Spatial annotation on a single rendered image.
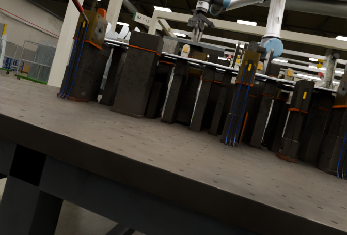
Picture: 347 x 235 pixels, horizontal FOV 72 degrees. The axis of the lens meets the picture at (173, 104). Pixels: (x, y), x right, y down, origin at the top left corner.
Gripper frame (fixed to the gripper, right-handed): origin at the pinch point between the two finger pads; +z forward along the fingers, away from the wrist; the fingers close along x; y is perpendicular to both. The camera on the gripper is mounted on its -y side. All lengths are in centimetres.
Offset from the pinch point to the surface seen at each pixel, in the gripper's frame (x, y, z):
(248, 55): 43, -45, 16
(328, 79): -6, -72, 9
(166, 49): 24.7, 2.5, 12.9
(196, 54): 19.0, -12.6, 11.8
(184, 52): 20.2, -5.6, 12.2
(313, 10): -1081, 41, -539
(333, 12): -1100, -37, -541
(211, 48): 3.0, -12.2, 3.2
